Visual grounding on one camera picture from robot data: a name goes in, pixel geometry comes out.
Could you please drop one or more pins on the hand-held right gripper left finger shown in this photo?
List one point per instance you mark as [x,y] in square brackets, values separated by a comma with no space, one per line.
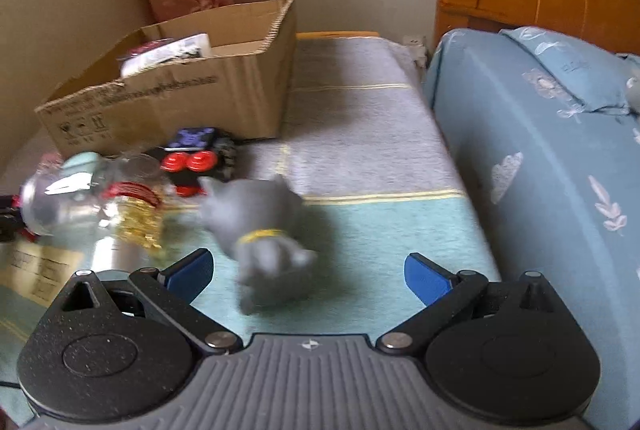
[192,267]

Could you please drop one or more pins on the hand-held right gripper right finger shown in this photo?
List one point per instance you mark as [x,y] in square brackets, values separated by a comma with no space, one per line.
[425,277]

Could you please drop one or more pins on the clear bottle of gold pieces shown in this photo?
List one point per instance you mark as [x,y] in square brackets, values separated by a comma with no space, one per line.
[135,215]

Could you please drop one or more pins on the grey toy animal figure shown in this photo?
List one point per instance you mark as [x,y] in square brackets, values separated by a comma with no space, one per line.
[255,215]

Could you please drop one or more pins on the black toy car red wheels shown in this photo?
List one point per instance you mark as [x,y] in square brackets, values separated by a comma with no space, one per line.
[200,159]

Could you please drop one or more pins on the white plastic bottle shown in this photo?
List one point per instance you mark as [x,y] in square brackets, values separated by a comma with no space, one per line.
[55,210]

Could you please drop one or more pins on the cardboard box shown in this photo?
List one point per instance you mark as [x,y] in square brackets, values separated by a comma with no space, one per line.
[175,109]

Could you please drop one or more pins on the small red black toy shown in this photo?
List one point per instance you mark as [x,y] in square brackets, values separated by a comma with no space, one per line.
[12,217]

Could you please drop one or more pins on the blue floral bed sheet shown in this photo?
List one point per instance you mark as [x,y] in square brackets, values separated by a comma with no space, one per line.
[540,220]

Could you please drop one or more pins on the flat printed beige carton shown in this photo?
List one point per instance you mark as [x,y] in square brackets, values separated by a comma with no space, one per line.
[40,270]

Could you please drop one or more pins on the clear box with red lid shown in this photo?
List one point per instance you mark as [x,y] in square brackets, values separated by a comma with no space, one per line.
[150,54]

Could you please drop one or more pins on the blue floral pillow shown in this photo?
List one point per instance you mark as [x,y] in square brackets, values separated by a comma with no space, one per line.
[570,64]

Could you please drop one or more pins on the wooden bedside table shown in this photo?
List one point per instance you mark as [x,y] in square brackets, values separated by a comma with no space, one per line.
[335,34]

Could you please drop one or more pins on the small grey object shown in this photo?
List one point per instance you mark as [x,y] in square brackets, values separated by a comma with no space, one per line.
[635,94]

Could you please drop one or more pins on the white wall socket with charger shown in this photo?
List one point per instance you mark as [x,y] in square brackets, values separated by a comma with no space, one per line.
[416,49]

